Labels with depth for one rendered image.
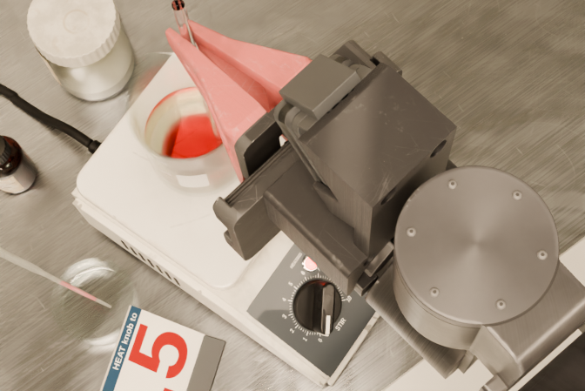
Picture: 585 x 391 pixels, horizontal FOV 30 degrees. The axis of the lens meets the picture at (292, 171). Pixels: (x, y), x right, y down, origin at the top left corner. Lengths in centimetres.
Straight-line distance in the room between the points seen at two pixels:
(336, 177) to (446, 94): 40
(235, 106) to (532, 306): 16
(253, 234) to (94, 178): 21
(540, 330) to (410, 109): 9
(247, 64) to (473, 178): 14
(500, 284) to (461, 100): 41
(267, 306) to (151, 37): 23
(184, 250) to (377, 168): 29
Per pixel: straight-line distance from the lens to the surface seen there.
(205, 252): 65
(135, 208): 67
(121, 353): 70
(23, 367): 75
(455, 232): 38
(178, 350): 72
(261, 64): 48
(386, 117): 39
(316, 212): 45
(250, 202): 46
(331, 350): 69
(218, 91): 48
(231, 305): 67
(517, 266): 38
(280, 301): 68
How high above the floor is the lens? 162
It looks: 73 degrees down
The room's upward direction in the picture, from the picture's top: 5 degrees counter-clockwise
